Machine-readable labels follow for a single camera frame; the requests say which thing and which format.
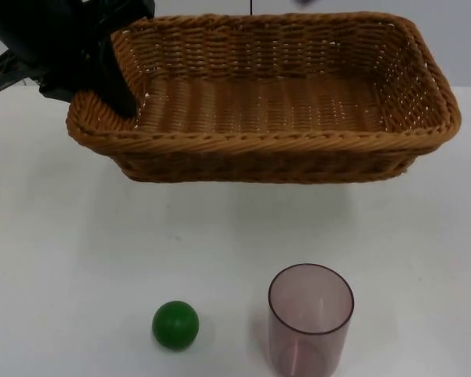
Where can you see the brown wicker basket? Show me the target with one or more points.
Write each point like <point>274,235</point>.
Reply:
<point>267,106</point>

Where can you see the green ball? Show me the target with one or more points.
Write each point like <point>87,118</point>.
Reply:
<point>176,324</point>

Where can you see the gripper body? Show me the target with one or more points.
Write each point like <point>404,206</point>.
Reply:
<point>68,80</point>

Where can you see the clear cup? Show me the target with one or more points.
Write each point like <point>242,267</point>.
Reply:
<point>310,320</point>

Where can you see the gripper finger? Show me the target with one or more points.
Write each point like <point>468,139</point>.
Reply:
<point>119,94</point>

